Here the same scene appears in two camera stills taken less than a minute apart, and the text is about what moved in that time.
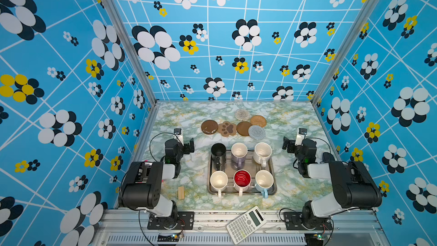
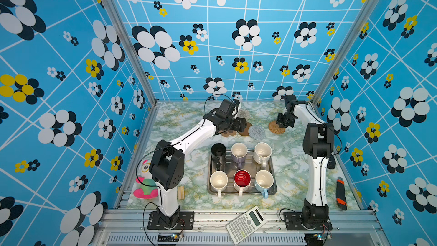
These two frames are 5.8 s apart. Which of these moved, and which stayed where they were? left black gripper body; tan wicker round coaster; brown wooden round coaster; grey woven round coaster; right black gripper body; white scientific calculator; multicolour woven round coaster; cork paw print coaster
Moved: left black gripper body; right black gripper body; tan wicker round coaster
Stayed: brown wooden round coaster; white scientific calculator; cork paw print coaster; grey woven round coaster; multicolour woven round coaster
